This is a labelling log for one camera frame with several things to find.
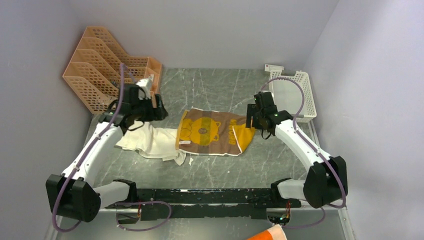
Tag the orange white striped object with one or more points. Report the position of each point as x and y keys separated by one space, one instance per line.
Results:
x=273 y=233

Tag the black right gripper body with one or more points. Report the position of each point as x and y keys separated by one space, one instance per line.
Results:
x=258 y=116

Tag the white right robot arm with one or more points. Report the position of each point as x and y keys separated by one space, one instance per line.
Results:
x=302 y=146

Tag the yellow brown bear towel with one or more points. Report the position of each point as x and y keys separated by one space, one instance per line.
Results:
x=213 y=133

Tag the orange plastic file rack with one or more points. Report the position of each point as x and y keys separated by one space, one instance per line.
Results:
x=93 y=72

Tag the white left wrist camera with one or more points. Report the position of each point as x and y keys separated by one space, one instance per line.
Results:
x=145 y=85

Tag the small white red box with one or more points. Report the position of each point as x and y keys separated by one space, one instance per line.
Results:
x=268 y=67

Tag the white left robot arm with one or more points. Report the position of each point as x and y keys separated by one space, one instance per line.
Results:
x=71 y=194

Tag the white plastic basket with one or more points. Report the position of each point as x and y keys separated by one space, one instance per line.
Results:
x=288 y=97

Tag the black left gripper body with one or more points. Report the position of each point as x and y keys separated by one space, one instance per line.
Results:
x=144 y=110

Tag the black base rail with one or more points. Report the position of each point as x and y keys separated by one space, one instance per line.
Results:
x=177 y=203

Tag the aluminium frame rail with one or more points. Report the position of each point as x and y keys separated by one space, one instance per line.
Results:
x=326 y=181

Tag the white towel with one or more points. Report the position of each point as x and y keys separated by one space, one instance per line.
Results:
x=152 y=142

